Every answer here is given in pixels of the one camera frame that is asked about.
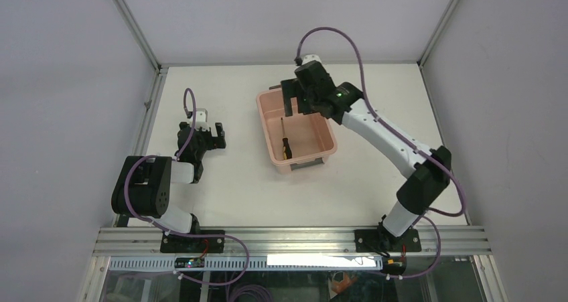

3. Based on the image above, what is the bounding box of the black yellow screwdriver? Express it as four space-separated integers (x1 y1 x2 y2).
281 117 293 160

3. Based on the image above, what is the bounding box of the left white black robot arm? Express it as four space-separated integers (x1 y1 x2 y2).
111 88 226 252

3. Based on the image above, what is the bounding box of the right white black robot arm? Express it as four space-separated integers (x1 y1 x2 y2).
293 60 451 252

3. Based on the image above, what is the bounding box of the pink plastic bin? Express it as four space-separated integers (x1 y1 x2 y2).
256 88 337 174

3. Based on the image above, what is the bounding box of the orange object below table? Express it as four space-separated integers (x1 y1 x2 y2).
330 271 358 294

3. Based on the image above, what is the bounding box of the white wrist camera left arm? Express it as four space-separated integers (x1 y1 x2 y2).
187 108 210 131

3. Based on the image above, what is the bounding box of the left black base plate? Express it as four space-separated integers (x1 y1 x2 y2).
159 229 225 254

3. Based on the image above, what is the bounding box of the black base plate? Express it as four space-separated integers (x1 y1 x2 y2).
159 229 225 254
354 228 422 253

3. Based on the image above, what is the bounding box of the aluminium front rail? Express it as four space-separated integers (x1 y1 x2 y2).
92 225 492 256

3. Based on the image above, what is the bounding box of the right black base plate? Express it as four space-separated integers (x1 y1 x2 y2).
354 228 422 253

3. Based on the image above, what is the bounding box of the white slotted cable duct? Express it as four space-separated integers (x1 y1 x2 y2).
109 254 382 272

